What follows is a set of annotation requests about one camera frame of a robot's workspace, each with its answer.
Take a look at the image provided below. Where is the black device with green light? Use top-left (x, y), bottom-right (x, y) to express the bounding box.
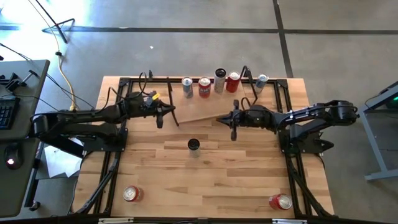
top-left (385, 93), bottom-right (398, 110)

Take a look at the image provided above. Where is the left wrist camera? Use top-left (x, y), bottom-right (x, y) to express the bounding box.
top-left (143, 91), bottom-right (158, 106)

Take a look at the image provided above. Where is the grey desk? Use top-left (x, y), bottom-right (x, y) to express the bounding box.
top-left (0, 58), bottom-right (51, 218)

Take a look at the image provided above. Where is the grey metal table frame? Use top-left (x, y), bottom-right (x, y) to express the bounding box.
top-left (341, 80), bottom-right (398, 182)

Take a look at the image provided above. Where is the orange Fanta soda can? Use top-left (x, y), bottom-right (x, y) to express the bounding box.
top-left (198, 77), bottom-right (212, 99)

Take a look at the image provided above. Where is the white slim beverage can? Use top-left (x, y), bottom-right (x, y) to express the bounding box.
top-left (213, 68), bottom-right (227, 94)
top-left (187, 138), bottom-right (201, 159)

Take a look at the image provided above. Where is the black aluminium table frame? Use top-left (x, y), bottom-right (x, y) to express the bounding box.
top-left (70, 77), bottom-right (336, 218)

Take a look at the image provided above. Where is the black tripod stand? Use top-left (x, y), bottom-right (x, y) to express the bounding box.
top-left (33, 0), bottom-right (76, 44)

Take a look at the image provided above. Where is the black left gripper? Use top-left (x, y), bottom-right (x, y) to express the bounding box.
top-left (142, 105), bottom-right (177, 129)

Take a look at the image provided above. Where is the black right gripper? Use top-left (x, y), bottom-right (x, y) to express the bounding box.
top-left (216, 99), bottom-right (276, 141)

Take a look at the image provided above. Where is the red soda can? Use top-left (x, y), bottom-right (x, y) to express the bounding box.
top-left (268, 193), bottom-right (293, 211)
top-left (225, 71), bottom-right (241, 93)

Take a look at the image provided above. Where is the black desk clamp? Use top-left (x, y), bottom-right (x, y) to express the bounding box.
top-left (0, 70), bottom-right (40, 93)

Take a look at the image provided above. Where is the silver metal bracket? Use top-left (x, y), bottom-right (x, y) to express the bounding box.
top-left (272, 218), bottom-right (308, 224)
top-left (98, 217), bottom-right (134, 224)

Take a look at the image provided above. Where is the black computer mouse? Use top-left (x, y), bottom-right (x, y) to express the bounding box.
top-left (3, 143), bottom-right (24, 171)

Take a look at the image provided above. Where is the red-orange soda can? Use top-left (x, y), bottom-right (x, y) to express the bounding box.
top-left (122, 185), bottom-right (144, 202)

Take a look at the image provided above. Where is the blue silver energy drink can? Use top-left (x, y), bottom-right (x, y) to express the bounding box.
top-left (254, 73), bottom-right (269, 95)
top-left (181, 76), bottom-right (194, 99)

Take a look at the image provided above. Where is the black keyboard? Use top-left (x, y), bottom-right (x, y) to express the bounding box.
top-left (0, 95), bottom-right (21, 131)

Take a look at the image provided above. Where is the white paper sheet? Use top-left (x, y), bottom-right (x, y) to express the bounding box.
top-left (43, 136), bottom-right (85, 179)

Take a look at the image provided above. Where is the yellow power cable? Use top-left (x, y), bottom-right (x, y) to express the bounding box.
top-left (27, 0), bottom-right (80, 112)

